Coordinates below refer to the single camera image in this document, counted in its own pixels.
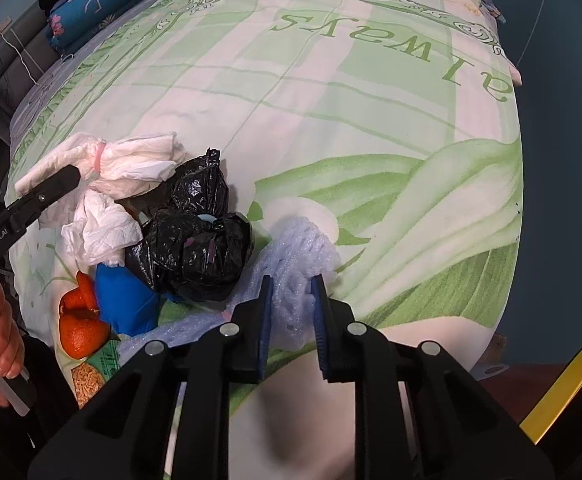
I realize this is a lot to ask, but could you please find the blue plastic bag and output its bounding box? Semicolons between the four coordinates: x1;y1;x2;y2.
93;262;184;337

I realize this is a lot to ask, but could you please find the crumpled white tissue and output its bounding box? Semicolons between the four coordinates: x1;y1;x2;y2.
61;190;144;267

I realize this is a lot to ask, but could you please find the grey padded headboard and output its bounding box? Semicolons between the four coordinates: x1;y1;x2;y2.
0;2;54;116

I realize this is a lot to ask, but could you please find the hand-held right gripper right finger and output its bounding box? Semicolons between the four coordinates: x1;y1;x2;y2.
311;275;554;480

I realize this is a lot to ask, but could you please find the white plastic bag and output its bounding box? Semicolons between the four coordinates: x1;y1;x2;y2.
15;132;186;201

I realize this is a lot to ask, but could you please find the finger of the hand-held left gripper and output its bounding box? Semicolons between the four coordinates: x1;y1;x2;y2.
6;164;84;231

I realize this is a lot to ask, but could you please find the yellow bin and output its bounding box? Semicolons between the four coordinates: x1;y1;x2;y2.
520;332;582;441

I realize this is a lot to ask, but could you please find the black plastic bag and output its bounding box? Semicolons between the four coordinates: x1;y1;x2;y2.
168;149;229;216
126;210;254;303

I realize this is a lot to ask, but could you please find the green printed bedsheet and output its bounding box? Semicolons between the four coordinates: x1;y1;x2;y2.
3;0;524;480

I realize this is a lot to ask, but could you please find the blue floral folded quilt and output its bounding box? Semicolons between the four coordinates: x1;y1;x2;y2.
45;0;148;52

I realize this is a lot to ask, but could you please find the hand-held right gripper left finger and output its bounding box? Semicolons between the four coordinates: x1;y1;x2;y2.
28;275;274;480

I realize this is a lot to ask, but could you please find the grey snack packet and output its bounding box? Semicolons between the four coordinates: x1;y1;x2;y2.
71;337;124;408

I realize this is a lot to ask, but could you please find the white charging cable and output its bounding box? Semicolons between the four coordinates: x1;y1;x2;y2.
0;25;79;86

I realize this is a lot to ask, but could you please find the orange peel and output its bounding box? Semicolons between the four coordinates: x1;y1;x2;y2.
59;272;112;360

